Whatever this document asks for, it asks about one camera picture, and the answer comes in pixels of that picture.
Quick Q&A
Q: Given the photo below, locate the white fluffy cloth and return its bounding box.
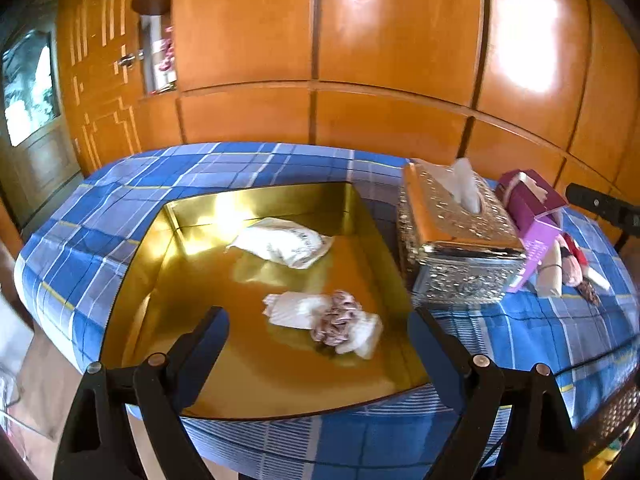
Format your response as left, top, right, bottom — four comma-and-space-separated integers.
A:
339, 312, 384, 360

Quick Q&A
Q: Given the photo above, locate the gold metal tray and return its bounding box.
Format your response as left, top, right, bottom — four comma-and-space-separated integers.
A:
100, 181, 433, 420

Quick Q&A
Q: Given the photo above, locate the white tissue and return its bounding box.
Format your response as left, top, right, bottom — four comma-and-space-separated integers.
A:
440, 157, 483, 213

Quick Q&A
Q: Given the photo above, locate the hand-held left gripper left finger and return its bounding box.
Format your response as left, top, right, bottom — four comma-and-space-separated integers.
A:
52, 306, 231, 480

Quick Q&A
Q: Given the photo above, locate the silver embossed tissue box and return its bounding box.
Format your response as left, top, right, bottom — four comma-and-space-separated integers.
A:
397, 159, 528, 306

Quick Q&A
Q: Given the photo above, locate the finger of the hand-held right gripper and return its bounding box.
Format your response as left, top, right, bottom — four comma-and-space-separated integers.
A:
566, 183, 640, 233

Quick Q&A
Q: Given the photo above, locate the pink flower decoration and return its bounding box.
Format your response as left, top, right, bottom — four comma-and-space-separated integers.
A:
154, 39, 177, 75

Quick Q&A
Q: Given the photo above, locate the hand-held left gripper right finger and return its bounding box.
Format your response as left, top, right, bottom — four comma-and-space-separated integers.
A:
407, 307, 586, 480

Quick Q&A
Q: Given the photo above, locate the blue plaid bed sheet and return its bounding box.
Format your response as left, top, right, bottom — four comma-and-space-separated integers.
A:
14, 141, 640, 472

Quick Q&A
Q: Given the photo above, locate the brown satin scrunchie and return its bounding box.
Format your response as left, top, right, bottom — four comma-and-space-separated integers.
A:
577, 280, 604, 307

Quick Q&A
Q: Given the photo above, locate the wooden door with glass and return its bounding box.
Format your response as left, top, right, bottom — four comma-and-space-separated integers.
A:
0, 0, 86, 231

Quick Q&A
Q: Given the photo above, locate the pink fluffy sock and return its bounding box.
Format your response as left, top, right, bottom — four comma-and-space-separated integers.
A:
562, 256, 596, 287

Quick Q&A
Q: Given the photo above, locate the red fluffy sock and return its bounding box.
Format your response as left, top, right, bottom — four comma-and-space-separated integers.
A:
562, 233, 590, 267

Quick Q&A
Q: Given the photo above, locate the white sponge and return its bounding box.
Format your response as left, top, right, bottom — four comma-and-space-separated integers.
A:
536, 247, 566, 297

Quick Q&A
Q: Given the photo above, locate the pink floral scrunchie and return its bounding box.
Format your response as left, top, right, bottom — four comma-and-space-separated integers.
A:
312, 290, 369, 347

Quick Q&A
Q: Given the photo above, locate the purple tissue carton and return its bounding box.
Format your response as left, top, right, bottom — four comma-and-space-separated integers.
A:
495, 169, 571, 293

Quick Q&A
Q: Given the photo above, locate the white folded cloth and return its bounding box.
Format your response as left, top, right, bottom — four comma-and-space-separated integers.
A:
262, 291, 331, 330

